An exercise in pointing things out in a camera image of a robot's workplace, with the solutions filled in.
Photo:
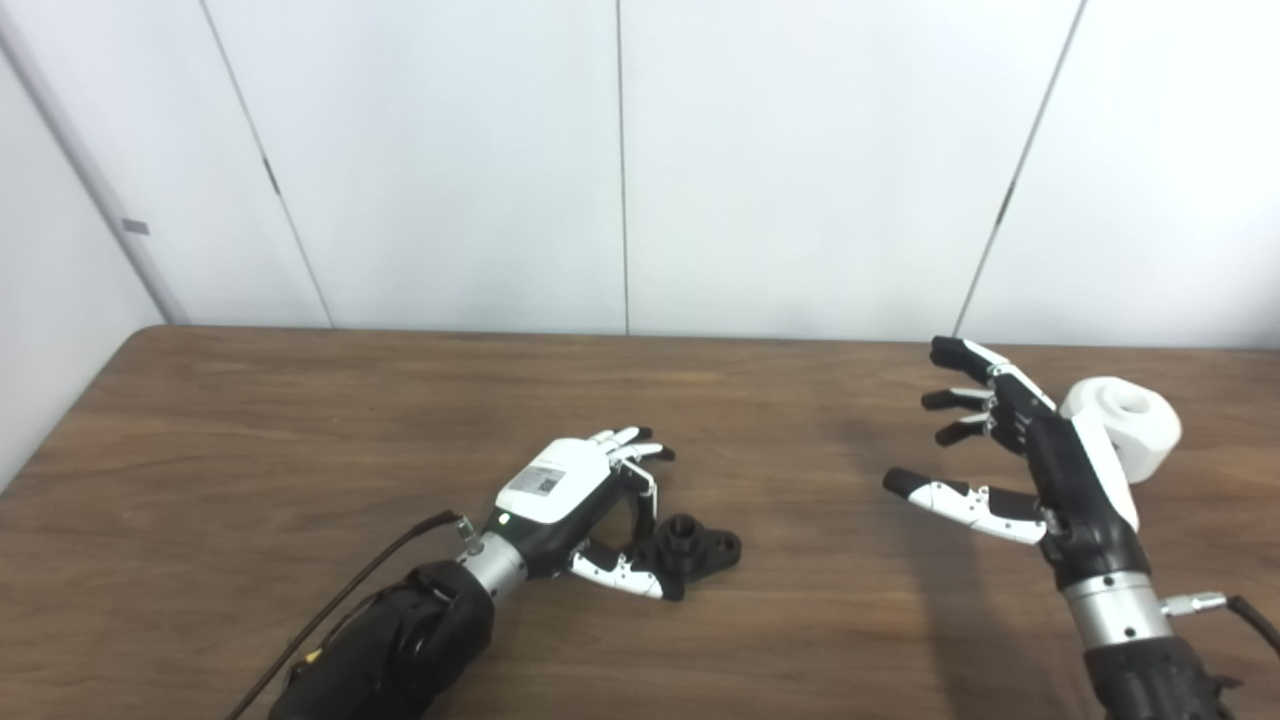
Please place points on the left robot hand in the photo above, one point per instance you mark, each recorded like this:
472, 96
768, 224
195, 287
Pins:
560, 490

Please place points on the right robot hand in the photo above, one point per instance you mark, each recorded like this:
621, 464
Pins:
1075, 490

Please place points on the round white piece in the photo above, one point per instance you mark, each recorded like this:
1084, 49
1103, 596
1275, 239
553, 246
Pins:
1135, 425

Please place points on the black holder part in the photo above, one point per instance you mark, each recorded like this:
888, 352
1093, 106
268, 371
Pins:
700, 545

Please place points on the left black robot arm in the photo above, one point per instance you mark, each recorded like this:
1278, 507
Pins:
400, 640

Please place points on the small grey wall tag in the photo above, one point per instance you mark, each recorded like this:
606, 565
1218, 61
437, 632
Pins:
136, 227

